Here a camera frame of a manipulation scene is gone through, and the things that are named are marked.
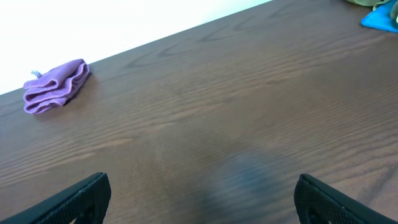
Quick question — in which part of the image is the blue cloth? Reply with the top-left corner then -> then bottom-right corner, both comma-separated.
361,0 -> 397,33

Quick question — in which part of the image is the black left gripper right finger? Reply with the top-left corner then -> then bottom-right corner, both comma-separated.
294,174 -> 397,224

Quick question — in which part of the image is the folded purple cloth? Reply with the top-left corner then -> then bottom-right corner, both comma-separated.
23,59 -> 90,114

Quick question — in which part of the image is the olive green crumpled cloth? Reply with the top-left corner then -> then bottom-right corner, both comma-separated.
347,0 -> 397,22

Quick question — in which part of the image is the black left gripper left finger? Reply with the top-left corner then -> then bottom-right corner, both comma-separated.
1,172 -> 111,224

